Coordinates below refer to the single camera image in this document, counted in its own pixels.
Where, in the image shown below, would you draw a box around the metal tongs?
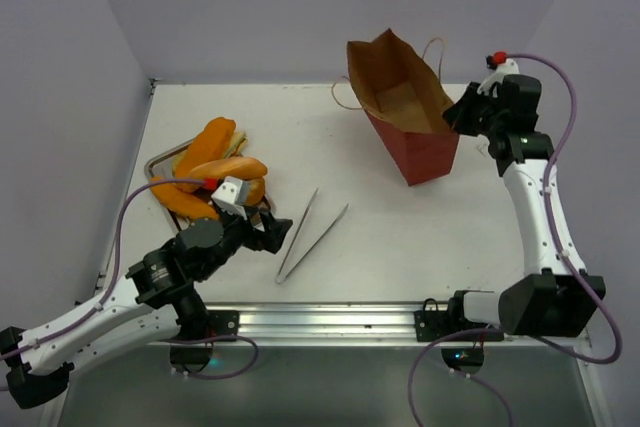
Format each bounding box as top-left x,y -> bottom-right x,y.
274,188 -> 350,285

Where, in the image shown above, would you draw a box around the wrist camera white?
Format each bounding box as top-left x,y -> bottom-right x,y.
211,176 -> 251,219
477,51 -> 520,96

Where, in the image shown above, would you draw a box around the long orange fake loaf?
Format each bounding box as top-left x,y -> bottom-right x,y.
151,183 -> 219,221

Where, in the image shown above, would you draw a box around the red brown paper bag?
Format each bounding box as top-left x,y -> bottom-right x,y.
345,29 -> 459,186

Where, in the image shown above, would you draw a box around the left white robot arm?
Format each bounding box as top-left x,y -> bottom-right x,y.
1,211 -> 293,409

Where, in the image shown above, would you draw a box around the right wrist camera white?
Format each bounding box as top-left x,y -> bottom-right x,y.
477,51 -> 520,96

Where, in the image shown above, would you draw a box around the sugared round fake bun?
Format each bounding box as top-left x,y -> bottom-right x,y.
245,177 -> 266,206

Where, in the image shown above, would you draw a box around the fake triangle sandwich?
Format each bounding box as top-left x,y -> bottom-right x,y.
224,131 -> 248,158

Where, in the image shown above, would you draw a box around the orange fake pastry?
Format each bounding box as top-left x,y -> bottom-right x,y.
174,117 -> 236,178

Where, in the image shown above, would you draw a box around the stainless steel tray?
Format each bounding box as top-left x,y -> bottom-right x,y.
144,139 -> 276,233

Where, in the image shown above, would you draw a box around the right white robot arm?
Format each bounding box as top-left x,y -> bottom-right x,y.
443,74 -> 606,338

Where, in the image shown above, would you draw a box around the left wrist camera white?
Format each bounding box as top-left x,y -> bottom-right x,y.
211,176 -> 251,219

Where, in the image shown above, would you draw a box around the aluminium mounting rail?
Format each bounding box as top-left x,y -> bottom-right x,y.
59,300 -> 594,348

